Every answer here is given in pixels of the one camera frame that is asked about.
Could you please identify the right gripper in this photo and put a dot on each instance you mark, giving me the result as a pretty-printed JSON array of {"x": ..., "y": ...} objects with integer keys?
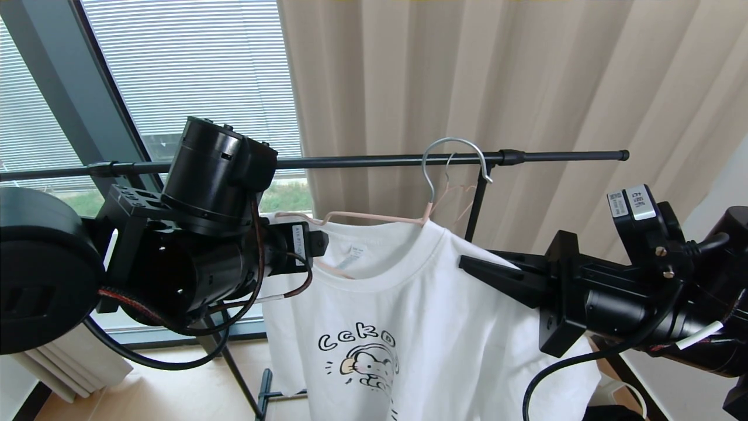
[{"x": 613, "y": 310}]

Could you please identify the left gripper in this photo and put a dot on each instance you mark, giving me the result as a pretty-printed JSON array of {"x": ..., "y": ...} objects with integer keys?
[{"x": 204, "y": 275}]

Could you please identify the white printed t-shirt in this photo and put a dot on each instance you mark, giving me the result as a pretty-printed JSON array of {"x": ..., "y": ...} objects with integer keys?
[{"x": 438, "y": 304}]

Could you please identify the pink clothes hanger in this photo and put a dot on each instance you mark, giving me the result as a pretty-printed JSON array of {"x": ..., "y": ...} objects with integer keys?
[
  {"x": 447, "y": 187},
  {"x": 380, "y": 217}
]

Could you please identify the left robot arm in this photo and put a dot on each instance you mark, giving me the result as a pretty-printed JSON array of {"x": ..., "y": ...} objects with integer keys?
[{"x": 47, "y": 263}]

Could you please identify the white laundry basket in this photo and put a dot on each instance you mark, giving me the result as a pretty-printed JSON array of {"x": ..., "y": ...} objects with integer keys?
[{"x": 613, "y": 392}]

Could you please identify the black clothes rack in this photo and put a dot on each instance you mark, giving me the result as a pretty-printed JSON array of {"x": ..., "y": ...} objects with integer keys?
[{"x": 350, "y": 160}]

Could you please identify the beige curtain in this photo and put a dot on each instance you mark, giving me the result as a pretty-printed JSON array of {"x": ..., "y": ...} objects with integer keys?
[
  {"x": 467, "y": 70},
  {"x": 76, "y": 368}
]

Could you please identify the black garment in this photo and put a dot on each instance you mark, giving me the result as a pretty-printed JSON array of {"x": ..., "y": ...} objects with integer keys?
[{"x": 613, "y": 414}]

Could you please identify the window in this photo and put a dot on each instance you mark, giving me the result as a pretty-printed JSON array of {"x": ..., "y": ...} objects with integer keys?
[{"x": 204, "y": 58}]

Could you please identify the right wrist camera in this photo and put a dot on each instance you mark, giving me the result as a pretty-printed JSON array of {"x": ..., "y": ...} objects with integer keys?
[{"x": 643, "y": 228}]

